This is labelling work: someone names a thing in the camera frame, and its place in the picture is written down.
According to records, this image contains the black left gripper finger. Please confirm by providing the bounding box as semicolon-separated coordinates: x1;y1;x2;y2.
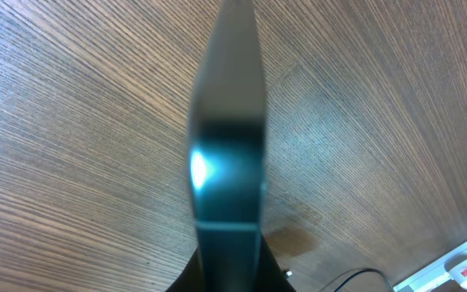
166;238;295;292

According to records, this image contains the white power strip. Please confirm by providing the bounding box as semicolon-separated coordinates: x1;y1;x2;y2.
393;241;467;292

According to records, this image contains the black USB charging cable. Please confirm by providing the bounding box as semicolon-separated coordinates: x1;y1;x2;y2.
280;267;392;292

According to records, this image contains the blue-screen Galaxy smartphone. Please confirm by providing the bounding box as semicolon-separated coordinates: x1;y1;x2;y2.
187;1;266;291

